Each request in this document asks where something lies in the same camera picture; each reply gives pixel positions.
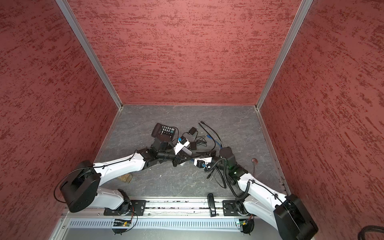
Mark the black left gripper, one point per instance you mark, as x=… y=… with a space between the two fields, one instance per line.
x=178 y=160

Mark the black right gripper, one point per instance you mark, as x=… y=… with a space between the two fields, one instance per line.
x=209 y=154

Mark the black power adapter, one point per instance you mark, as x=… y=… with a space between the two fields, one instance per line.
x=192 y=131

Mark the white network switch box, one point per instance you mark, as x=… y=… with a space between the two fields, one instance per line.
x=182 y=149

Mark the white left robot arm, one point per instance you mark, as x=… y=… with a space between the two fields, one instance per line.
x=83 y=187

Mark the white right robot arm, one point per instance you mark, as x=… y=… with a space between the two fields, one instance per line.
x=287 y=214

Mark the black desk calculator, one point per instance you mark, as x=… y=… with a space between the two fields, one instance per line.
x=163 y=132

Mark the brown tape roll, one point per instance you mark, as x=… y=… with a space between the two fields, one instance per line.
x=126 y=178

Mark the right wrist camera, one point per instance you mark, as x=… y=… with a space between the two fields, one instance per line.
x=202 y=162

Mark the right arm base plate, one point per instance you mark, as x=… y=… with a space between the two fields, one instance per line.
x=230 y=208

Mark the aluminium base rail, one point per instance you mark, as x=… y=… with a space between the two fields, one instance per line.
x=194 y=208

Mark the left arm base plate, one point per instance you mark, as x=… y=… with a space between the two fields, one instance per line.
x=136 y=207

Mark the white slotted cable duct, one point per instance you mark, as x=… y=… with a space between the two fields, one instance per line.
x=167 y=224

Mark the aluminium left corner post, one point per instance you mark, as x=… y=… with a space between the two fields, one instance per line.
x=79 y=33

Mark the aluminium corner post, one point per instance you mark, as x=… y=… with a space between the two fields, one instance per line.
x=79 y=33
x=291 y=35

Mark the aluminium right corner post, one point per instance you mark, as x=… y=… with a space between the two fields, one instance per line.
x=291 y=35

